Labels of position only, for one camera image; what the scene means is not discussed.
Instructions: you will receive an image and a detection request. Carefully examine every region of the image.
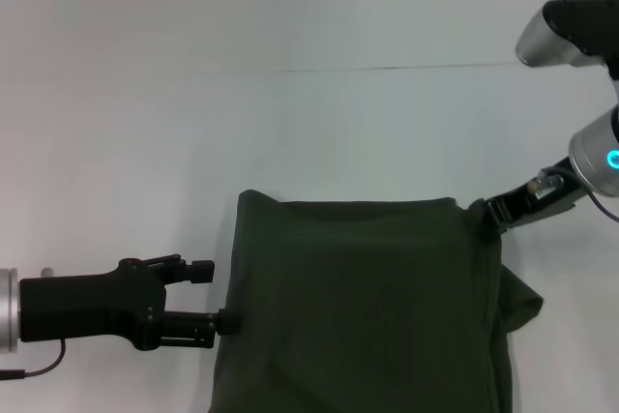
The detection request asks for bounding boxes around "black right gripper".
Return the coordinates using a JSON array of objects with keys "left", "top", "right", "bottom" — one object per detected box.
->
[{"left": 481, "top": 155, "right": 590, "bottom": 241}]

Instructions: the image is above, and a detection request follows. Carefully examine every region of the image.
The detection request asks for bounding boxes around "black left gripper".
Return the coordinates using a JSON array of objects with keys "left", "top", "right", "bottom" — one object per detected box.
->
[{"left": 17, "top": 252, "right": 242, "bottom": 352}]

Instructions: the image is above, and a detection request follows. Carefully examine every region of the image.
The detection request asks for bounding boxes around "dark green FREE! t-shirt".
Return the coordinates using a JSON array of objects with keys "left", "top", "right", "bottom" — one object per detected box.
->
[{"left": 206, "top": 189, "right": 546, "bottom": 413}]

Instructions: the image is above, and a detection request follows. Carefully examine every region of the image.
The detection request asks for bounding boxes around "silver right wrist cable plug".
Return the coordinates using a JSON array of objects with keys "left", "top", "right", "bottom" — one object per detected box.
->
[{"left": 525, "top": 167, "right": 568, "bottom": 200}]

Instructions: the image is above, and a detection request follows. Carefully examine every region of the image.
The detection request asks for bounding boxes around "thin right wrist cable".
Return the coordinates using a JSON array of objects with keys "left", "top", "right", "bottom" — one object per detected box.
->
[{"left": 586, "top": 189, "right": 619, "bottom": 221}]

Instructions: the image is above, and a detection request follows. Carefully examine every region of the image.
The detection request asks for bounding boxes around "thin wrist cable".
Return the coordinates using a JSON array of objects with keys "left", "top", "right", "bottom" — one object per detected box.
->
[
  {"left": 586, "top": 189, "right": 619, "bottom": 221},
  {"left": 0, "top": 338, "right": 67, "bottom": 381}
]

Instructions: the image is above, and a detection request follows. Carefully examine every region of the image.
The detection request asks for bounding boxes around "thin left wrist cable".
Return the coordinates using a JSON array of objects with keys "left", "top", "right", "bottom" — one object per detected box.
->
[{"left": 0, "top": 338, "right": 67, "bottom": 381}]

